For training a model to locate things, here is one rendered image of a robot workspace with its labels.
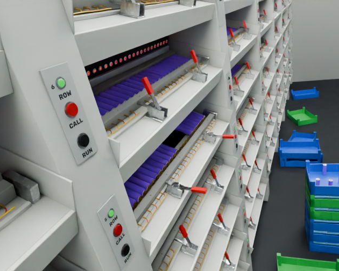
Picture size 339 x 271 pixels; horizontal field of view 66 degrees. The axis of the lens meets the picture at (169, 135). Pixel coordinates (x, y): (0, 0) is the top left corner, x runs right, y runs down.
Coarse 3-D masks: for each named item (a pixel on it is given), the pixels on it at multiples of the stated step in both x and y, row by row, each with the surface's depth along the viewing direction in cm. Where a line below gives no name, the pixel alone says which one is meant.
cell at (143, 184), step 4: (132, 176) 64; (128, 180) 63; (132, 180) 63; (136, 180) 63; (140, 180) 63; (136, 184) 63; (140, 184) 62; (144, 184) 62; (148, 184) 62; (144, 188) 62
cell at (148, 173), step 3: (138, 168) 67; (141, 168) 67; (144, 168) 67; (138, 171) 66; (141, 171) 66; (144, 171) 66; (147, 171) 66; (150, 171) 66; (144, 174) 66; (147, 174) 66; (150, 174) 65; (153, 174) 65; (156, 174) 65; (153, 177) 65
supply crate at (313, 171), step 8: (312, 168) 146; (320, 168) 144; (328, 168) 143; (336, 168) 141; (312, 176) 143; (320, 176) 142; (328, 176) 140; (336, 176) 139; (312, 184) 129; (320, 184) 136; (336, 184) 134; (312, 192) 131; (320, 192) 129; (328, 192) 128; (336, 192) 127
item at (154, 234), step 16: (208, 112) 96; (224, 112) 95; (224, 128) 92; (208, 144) 83; (192, 160) 75; (208, 160) 79; (176, 176) 69; (192, 176) 69; (160, 208) 59; (176, 208) 60; (144, 224) 55; (160, 224) 56; (144, 240) 47; (160, 240) 53
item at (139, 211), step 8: (208, 120) 91; (200, 128) 86; (208, 128) 89; (192, 136) 81; (200, 136) 84; (192, 144) 78; (200, 144) 80; (184, 152) 74; (176, 160) 70; (184, 160) 73; (168, 168) 67; (176, 168) 70; (184, 168) 70; (160, 176) 64; (168, 176) 65; (160, 184) 62; (152, 192) 60; (160, 192) 62; (144, 200) 57; (152, 200) 59; (136, 208) 55; (144, 208) 56; (136, 216) 54
